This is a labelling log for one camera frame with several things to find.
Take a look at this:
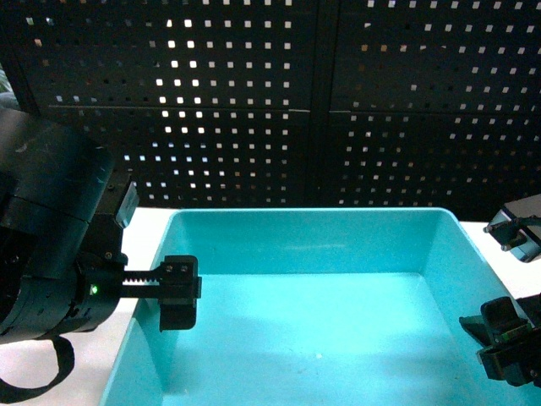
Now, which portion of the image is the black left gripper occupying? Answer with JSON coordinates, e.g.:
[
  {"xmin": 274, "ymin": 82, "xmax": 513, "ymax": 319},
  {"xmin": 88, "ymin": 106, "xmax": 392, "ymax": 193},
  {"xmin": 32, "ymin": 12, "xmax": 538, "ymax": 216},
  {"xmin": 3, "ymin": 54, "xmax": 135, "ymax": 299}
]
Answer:
[{"xmin": 63, "ymin": 213, "xmax": 202, "ymax": 333}]

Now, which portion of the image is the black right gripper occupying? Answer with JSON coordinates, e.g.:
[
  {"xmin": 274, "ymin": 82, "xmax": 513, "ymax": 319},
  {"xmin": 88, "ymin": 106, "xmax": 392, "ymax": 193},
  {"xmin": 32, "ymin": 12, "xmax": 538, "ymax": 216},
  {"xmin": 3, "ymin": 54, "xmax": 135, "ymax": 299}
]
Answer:
[{"xmin": 459, "ymin": 296, "xmax": 540, "ymax": 387}]

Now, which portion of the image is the teal plastic tray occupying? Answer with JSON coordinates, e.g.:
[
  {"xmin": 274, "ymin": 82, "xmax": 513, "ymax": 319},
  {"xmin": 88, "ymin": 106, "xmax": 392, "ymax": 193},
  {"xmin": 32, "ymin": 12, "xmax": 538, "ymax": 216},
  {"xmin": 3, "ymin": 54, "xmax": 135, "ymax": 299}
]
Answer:
[{"xmin": 101, "ymin": 208, "xmax": 540, "ymax": 405}]

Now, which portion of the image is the black perforated metal panel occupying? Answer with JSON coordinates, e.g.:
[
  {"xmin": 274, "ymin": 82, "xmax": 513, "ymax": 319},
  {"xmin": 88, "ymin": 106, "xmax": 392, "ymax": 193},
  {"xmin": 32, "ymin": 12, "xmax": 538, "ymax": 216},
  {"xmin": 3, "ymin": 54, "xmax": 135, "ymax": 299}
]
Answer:
[{"xmin": 1, "ymin": 1, "xmax": 540, "ymax": 221}]

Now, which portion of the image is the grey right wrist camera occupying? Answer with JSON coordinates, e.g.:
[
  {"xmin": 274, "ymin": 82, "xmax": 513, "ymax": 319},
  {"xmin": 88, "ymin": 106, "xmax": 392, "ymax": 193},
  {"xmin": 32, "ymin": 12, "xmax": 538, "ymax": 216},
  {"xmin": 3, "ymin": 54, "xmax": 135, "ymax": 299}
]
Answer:
[{"xmin": 484, "ymin": 194, "xmax": 540, "ymax": 263}]

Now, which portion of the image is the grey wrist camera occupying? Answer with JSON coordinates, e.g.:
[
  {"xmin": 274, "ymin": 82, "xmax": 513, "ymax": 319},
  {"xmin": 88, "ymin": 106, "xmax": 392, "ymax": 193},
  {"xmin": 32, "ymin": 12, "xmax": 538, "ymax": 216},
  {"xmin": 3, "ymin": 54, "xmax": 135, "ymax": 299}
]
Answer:
[
  {"xmin": 103, "ymin": 172, "xmax": 139, "ymax": 228},
  {"xmin": 484, "ymin": 194, "xmax": 540, "ymax": 263}
]

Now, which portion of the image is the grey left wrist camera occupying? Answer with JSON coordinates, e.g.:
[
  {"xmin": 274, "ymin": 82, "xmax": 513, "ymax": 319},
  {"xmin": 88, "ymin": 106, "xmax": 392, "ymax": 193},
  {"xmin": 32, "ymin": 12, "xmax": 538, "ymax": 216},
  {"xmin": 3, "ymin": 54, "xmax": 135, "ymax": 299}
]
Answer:
[{"xmin": 103, "ymin": 172, "xmax": 139, "ymax": 228}]

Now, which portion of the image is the black cable loop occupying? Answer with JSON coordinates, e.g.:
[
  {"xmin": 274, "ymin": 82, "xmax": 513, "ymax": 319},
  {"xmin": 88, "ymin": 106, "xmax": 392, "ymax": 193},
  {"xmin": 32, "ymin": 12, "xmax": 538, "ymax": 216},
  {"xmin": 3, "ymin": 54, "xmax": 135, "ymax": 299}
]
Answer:
[{"xmin": 0, "ymin": 336, "xmax": 76, "ymax": 403}]

